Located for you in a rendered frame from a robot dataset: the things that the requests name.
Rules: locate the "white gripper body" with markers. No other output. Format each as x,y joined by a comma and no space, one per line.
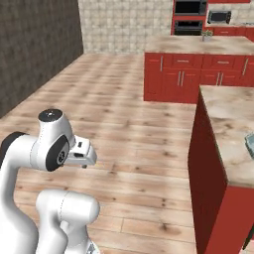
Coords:
91,158

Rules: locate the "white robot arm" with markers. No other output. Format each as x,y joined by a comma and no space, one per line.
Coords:
49,152

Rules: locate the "red dining counter cabinet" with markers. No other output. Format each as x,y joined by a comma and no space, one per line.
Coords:
211,185

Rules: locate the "clear grey tupperware container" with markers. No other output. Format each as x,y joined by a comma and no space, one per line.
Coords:
250,141

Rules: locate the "red kitchen island cupboards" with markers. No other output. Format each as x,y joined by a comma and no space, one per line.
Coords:
185,76

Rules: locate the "small green potted plant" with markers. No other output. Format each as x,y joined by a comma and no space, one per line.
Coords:
207,34

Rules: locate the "black built-in oven stack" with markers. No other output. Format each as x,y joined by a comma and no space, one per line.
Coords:
188,16

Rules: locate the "red base cupboards run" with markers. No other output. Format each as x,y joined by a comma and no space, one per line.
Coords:
231,31

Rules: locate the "black microwave oven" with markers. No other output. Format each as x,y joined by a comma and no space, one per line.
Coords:
219,17

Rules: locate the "red wall cupboard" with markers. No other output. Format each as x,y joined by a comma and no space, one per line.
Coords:
228,1

